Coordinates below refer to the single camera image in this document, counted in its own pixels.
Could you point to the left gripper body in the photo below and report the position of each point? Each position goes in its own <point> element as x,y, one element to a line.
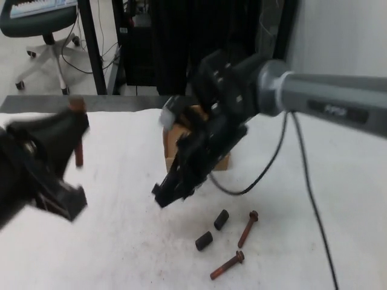
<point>60,142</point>

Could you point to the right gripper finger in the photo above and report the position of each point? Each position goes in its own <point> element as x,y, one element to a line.
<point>169,190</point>
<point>189,190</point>

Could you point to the cardboard box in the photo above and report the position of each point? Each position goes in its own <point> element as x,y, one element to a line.
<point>173,145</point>

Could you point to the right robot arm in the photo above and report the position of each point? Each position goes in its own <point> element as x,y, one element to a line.
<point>317,90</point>

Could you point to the black metal frame post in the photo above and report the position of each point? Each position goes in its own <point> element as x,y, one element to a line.
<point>92,48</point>

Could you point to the copper-coloured flange bolt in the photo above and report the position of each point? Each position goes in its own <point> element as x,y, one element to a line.
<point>245,231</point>
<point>228,265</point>
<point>79,157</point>

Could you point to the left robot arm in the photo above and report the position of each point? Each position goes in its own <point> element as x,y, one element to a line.
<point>12,187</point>

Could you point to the office swivel chair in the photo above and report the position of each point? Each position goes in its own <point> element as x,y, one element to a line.
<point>39,24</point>

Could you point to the black cylindrical sleeve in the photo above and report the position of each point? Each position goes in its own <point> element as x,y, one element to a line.
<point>221,220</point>
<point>204,240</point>

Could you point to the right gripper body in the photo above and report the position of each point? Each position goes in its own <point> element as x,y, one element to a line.
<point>211,145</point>

